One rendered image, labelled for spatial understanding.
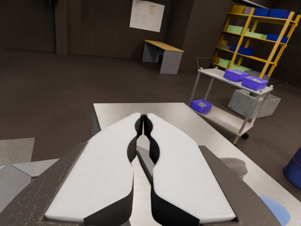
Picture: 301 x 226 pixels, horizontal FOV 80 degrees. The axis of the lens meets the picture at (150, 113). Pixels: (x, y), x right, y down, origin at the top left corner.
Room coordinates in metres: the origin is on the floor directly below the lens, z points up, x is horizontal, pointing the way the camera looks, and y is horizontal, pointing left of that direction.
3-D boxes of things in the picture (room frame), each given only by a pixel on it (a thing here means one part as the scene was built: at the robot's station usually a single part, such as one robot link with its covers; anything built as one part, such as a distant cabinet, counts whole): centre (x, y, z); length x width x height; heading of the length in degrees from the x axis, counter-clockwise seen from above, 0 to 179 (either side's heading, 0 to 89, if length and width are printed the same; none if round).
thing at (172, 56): (6.56, 0.07, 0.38); 1.46 x 0.74 x 0.77; 33
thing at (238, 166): (0.56, -0.34, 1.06); 0.20 x 0.10 x 0.03; 114
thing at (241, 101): (4.06, -2.38, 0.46); 0.98 x 0.76 x 0.91; 126
